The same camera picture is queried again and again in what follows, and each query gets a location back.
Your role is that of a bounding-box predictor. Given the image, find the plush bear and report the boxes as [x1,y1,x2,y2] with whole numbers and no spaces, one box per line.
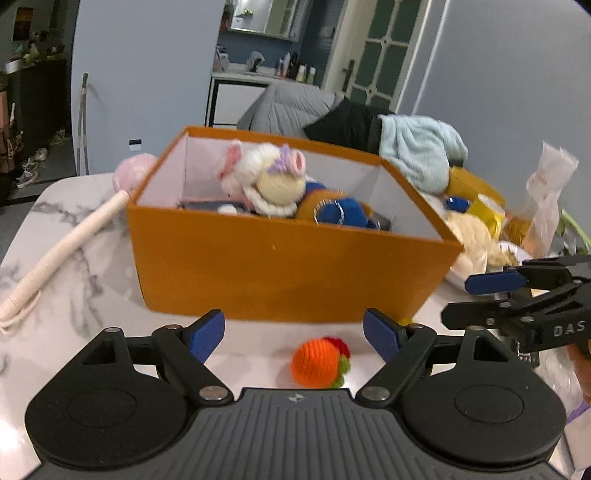
[294,181,381,230]

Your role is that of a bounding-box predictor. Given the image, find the white crochet bunny doll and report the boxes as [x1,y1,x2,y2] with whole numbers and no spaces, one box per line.
[217,140,307,218]

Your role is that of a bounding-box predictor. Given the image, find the person's hand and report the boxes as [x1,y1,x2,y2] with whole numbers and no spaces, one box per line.
[567,345,591,404]

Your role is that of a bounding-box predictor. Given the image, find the yellow container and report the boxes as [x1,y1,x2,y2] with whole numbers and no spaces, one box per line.
[445,167,506,240]

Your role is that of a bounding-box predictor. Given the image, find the orange crochet fruit toy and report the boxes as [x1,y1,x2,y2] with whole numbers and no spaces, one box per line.
[290,337,351,389]

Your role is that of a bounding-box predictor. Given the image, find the orange cardboard storage box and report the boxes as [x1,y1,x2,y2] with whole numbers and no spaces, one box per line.
[127,126,462,323]

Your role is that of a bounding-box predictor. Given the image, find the clear plastic bag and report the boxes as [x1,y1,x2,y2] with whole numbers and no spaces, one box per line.
[503,142,579,258]

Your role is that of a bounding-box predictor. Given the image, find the light blue towel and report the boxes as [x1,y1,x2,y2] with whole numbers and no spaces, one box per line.
[378,114,469,195]

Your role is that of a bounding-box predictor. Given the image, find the black garment on chair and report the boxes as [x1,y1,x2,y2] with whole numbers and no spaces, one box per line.
[304,98,394,155]

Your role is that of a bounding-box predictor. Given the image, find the grey quilted jacket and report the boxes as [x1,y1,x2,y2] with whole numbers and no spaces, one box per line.
[236,81,345,138]

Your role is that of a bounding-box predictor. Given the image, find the white drawer cabinet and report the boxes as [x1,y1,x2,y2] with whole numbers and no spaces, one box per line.
[204,71,277,129]

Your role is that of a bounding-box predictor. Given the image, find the green glass panel door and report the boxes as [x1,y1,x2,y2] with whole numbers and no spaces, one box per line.
[322,0,450,114]

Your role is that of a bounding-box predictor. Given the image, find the dark shoe shelf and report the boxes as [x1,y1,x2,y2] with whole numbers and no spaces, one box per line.
[0,45,75,204]

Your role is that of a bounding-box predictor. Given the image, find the pink rope-handled massage hammer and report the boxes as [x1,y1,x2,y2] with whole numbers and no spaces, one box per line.
[1,153,157,335]

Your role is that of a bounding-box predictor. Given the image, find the broom leaning on wall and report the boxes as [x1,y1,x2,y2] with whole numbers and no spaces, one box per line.
[75,72,90,176]

